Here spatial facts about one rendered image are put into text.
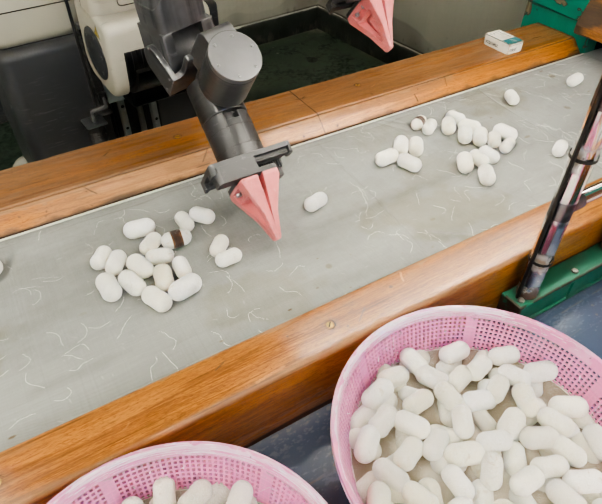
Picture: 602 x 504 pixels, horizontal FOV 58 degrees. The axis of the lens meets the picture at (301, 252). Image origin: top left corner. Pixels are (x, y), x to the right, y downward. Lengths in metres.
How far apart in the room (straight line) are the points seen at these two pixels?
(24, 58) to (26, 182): 0.66
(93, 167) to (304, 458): 0.46
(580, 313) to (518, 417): 0.24
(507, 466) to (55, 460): 0.37
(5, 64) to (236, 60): 0.89
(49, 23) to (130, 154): 0.66
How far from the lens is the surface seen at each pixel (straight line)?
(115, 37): 1.13
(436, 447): 0.50
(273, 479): 0.46
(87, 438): 0.49
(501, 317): 0.57
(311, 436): 0.57
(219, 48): 0.59
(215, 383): 0.50
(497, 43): 1.11
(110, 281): 0.61
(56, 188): 0.76
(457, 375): 0.54
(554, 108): 1.01
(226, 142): 0.63
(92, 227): 0.72
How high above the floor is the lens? 1.18
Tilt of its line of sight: 43 degrees down
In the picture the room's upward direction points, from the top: straight up
